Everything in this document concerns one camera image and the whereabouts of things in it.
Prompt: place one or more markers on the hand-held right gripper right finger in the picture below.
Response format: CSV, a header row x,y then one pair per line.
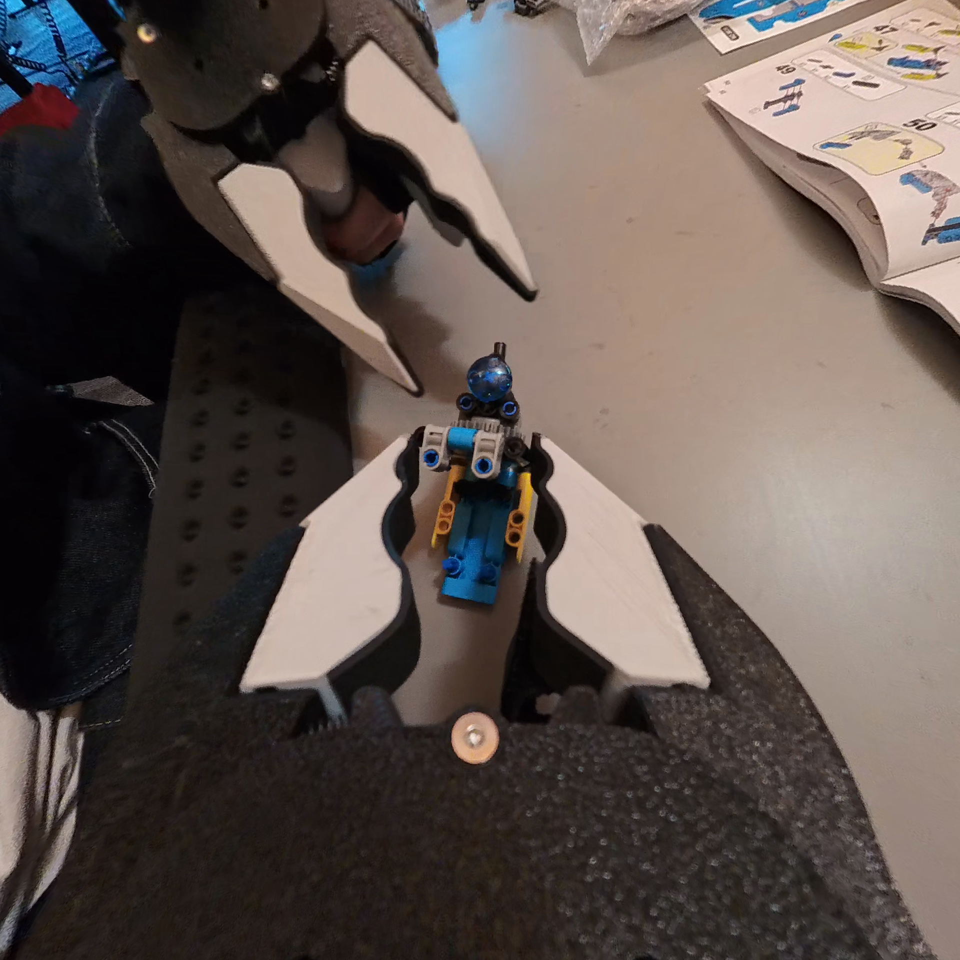
x,y
623,600

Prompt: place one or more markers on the person's left hand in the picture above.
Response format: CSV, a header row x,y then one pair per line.
x,y
368,228

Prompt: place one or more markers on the person's white shirt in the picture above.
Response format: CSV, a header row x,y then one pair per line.
x,y
30,810

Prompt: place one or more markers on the grey desk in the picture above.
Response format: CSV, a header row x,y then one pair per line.
x,y
720,420

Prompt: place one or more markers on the blue yellow brick assembly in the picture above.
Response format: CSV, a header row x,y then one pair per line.
x,y
480,533

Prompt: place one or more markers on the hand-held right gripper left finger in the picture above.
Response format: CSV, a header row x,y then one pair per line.
x,y
330,600

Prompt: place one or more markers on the building instruction booklet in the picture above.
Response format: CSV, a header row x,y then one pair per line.
x,y
855,135

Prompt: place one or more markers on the person's denim jacket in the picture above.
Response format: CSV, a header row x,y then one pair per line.
x,y
75,375

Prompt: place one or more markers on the blue sticker sheet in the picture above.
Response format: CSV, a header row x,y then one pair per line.
x,y
773,15

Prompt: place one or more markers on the black studded mat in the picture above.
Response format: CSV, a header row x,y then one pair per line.
x,y
240,450

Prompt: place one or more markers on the black gear brick assembly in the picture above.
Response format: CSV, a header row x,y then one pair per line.
x,y
483,413

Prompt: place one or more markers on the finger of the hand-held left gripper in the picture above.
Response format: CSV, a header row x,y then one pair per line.
x,y
300,248
428,150

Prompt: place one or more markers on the clear plastic bag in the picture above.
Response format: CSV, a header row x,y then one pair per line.
x,y
623,18

